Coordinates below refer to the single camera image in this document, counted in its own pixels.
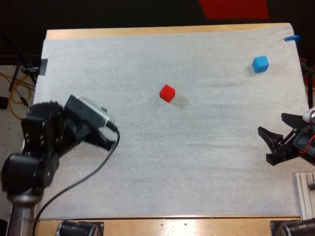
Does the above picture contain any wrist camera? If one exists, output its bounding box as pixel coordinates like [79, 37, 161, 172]
[302, 106, 315, 128]
[64, 94, 112, 129]

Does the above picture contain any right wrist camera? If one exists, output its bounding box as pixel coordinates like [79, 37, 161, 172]
[302, 106, 315, 128]

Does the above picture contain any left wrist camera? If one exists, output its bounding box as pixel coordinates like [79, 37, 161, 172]
[64, 94, 112, 129]

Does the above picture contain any ribbed aluminium rail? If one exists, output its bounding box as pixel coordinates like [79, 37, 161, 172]
[292, 171, 315, 221]

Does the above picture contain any black camera cable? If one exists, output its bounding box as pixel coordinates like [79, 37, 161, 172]
[32, 124, 121, 236]

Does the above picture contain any blue cube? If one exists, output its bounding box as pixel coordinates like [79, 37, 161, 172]
[252, 55, 270, 74]

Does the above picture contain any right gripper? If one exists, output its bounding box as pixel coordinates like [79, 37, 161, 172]
[257, 112, 315, 166]

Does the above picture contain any red cube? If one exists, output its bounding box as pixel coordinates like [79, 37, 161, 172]
[159, 84, 176, 103]

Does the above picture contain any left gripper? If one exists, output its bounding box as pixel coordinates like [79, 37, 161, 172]
[60, 108, 118, 151]

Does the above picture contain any dark clamp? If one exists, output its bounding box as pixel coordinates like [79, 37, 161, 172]
[38, 58, 49, 76]

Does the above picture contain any blue clip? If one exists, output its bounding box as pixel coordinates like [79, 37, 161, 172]
[283, 34, 301, 43]

